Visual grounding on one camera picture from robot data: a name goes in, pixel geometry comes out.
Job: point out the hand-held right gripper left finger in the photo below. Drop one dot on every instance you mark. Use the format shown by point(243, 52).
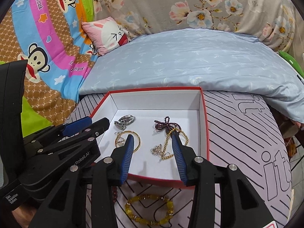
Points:
point(127, 159)

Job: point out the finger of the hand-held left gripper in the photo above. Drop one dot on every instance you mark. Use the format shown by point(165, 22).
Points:
point(99, 125)
point(78, 124)

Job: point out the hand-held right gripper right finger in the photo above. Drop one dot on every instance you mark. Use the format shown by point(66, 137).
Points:
point(179, 159)

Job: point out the silver flower earring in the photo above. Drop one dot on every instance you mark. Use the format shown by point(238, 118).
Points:
point(121, 143)

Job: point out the gold bangle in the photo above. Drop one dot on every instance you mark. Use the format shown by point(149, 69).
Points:
point(138, 142)

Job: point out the silver wristwatch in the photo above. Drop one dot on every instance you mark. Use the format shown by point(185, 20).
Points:
point(125, 120)

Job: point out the red cardboard box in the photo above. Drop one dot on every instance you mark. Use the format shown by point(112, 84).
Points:
point(154, 104)

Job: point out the monkey print blanket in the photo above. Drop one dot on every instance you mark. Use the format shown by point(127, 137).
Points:
point(47, 40)

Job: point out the pink bunny pillow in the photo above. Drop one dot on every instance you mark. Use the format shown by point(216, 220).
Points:
point(104, 35)

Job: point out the light blue quilt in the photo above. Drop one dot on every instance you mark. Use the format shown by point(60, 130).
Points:
point(190, 59)

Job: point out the grey floral quilt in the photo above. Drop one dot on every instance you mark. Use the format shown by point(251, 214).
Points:
point(178, 4)

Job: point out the green plastic object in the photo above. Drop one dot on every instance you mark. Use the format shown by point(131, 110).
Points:
point(293, 61)

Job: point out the beige pleated fabric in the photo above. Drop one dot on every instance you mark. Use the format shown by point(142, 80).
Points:
point(298, 28)

